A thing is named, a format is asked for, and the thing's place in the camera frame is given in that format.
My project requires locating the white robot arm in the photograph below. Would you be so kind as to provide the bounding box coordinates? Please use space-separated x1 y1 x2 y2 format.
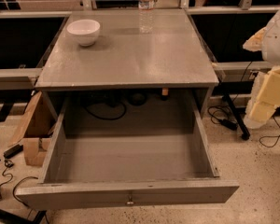
243 9 280 129

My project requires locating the black cable on floor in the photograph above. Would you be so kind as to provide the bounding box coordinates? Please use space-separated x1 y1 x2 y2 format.
0 159 39 207

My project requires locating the clear plastic water bottle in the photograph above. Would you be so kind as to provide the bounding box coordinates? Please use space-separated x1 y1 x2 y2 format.
138 0 155 34

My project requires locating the grey top drawer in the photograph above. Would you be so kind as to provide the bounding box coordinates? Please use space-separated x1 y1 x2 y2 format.
16 92 239 210

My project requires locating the black power adapter with cable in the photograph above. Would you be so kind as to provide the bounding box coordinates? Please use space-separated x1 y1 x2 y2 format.
207 105 237 131

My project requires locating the black metal floor frame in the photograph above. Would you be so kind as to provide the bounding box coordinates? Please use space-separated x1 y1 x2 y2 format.
0 209 46 224

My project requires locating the brown cardboard box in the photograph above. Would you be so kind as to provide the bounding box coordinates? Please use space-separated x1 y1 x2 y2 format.
9 91 58 168

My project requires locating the grey wooden drawer cabinet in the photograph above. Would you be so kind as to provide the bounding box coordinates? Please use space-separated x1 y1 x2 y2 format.
35 9 218 110

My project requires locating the black metal stand leg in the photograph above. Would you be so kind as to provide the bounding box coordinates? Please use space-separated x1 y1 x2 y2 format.
223 92 250 141

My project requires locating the white ceramic bowl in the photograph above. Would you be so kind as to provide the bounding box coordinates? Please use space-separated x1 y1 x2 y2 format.
66 19 101 47

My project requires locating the black cable behind cabinet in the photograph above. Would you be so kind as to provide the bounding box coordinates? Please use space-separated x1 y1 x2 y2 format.
80 91 147 121

